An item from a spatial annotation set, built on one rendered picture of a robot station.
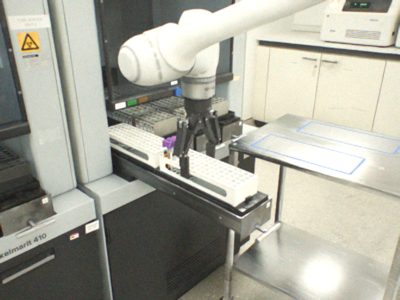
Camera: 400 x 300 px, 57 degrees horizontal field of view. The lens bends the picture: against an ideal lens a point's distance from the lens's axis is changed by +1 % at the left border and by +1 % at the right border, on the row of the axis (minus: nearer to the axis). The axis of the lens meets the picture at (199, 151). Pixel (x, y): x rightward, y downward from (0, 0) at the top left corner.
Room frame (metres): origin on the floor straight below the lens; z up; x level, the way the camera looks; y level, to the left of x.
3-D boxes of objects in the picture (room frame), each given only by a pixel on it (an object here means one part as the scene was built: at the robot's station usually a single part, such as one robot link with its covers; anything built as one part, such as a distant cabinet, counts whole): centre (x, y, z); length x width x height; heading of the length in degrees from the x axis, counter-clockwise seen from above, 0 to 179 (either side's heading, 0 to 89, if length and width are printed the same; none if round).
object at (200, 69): (0.94, 0.01, 1.20); 0.13 x 0.11 x 0.16; 142
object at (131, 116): (1.38, 0.23, 0.85); 0.12 x 0.02 x 0.06; 137
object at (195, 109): (0.95, 0.00, 1.01); 0.08 x 0.07 x 0.09; 136
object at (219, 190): (0.93, -0.02, 0.83); 0.30 x 0.10 x 0.06; 46
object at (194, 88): (0.95, 0.00, 1.09); 0.09 x 0.09 x 0.06
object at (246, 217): (1.02, 0.08, 0.78); 0.73 x 0.14 x 0.09; 46
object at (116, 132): (1.15, 0.21, 0.83); 0.30 x 0.10 x 0.06; 46
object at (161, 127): (1.28, 0.13, 0.85); 0.12 x 0.02 x 0.06; 137
